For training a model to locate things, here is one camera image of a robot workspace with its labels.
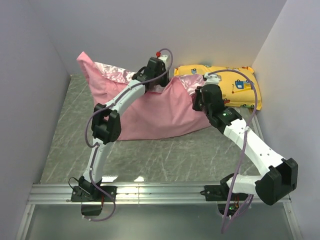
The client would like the pink satin pillowcase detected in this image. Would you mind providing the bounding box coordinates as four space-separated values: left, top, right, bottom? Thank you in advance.
77 52 210 141

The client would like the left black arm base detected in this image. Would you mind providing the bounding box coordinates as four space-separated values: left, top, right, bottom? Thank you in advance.
68 176 117 217

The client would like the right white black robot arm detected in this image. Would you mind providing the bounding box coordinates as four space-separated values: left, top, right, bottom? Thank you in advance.
192 84 299 206

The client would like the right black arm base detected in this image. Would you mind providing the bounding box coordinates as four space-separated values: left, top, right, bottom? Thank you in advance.
200 173 249 218

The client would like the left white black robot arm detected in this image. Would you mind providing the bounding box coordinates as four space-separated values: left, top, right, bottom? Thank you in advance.
82 52 173 201

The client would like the yellow cartoon vehicle pillow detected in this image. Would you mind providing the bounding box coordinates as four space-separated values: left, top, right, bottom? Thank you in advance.
174 64 262 111

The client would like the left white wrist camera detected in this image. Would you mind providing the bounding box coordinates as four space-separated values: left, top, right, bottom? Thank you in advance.
155 51 171 67

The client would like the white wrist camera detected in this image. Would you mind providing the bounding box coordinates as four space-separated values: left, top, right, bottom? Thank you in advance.
203 73 222 85
155 51 171 67

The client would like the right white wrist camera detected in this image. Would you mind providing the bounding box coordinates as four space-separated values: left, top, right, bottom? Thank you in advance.
203 73 222 85

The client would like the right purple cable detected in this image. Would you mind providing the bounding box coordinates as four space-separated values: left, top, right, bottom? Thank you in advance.
204 69 258 234

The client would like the purple cable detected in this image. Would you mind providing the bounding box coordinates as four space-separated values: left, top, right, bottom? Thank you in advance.
84 47 173 222
204 69 258 234

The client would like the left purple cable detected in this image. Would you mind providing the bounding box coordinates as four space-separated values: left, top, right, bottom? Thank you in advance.
84 47 173 222

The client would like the aluminium mounting rail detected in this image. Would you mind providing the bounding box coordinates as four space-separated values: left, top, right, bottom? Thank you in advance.
27 181 208 205

